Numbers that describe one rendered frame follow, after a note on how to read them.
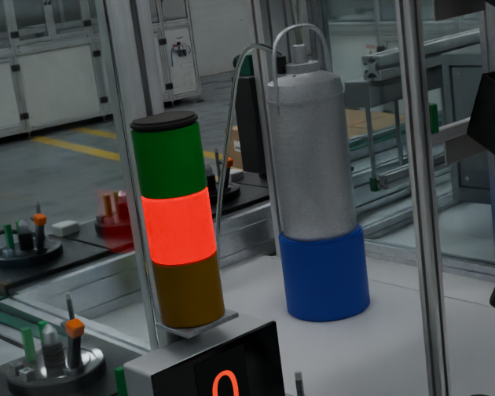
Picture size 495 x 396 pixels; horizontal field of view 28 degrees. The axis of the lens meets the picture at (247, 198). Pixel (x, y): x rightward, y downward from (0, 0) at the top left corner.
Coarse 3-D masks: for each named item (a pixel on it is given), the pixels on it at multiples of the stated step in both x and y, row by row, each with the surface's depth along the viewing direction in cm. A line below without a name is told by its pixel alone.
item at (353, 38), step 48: (336, 0) 200; (384, 0) 191; (336, 48) 204; (384, 48) 194; (432, 48) 185; (480, 48) 177; (384, 96) 197; (432, 96) 188; (384, 144) 200; (384, 192) 204; (480, 192) 185; (384, 240) 208; (480, 240) 188
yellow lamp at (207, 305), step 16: (160, 272) 73; (176, 272) 72; (192, 272) 72; (208, 272) 73; (160, 288) 73; (176, 288) 73; (192, 288) 73; (208, 288) 73; (160, 304) 74; (176, 304) 73; (192, 304) 73; (208, 304) 73; (160, 320) 75; (176, 320) 73; (192, 320) 73; (208, 320) 74
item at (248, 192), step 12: (216, 156) 236; (228, 168) 225; (228, 180) 227; (216, 192) 229; (228, 192) 227; (240, 192) 232; (252, 192) 233; (264, 192) 231; (216, 204) 226; (228, 204) 225; (240, 204) 224; (252, 204) 226
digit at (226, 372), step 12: (240, 348) 76; (216, 360) 74; (228, 360) 75; (240, 360) 76; (204, 372) 74; (216, 372) 74; (228, 372) 75; (240, 372) 76; (204, 384) 74; (216, 384) 74; (228, 384) 75; (240, 384) 76
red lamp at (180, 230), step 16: (208, 192) 73; (144, 208) 73; (160, 208) 71; (176, 208) 71; (192, 208) 71; (208, 208) 73; (160, 224) 72; (176, 224) 71; (192, 224) 72; (208, 224) 73; (160, 240) 72; (176, 240) 72; (192, 240) 72; (208, 240) 73; (160, 256) 72; (176, 256) 72; (192, 256) 72; (208, 256) 73
